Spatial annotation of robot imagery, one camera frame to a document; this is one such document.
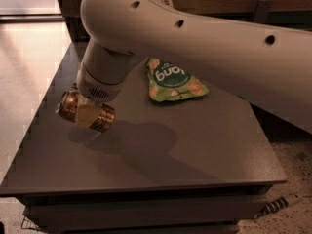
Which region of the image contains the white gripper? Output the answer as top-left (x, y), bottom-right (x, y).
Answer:
top-left (75, 62), bottom-right (126, 128)

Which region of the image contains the orange LaCroix soda can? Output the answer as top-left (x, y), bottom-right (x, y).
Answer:
top-left (56, 90), bottom-right (115, 133)

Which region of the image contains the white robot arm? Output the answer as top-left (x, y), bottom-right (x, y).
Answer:
top-left (77, 0), bottom-right (312, 133)

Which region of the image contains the green snack chip bag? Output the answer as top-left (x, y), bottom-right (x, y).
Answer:
top-left (145, 58), bottom-right (209, 102)

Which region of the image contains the grey table drawer cabinet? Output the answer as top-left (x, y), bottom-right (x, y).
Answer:
top-left (22, 186), bottom-right (268, 234)

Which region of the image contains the wire rack under table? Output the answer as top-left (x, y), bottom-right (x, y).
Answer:
top-left (20, 217), bottom-right (41, 231)

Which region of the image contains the right metal shelf bracket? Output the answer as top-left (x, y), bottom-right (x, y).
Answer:
top-left (253, 0), bottom-right (273, 23)

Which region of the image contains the striped cable on floor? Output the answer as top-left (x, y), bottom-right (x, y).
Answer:
top-left (253, 193), bottom-right (305, 219)

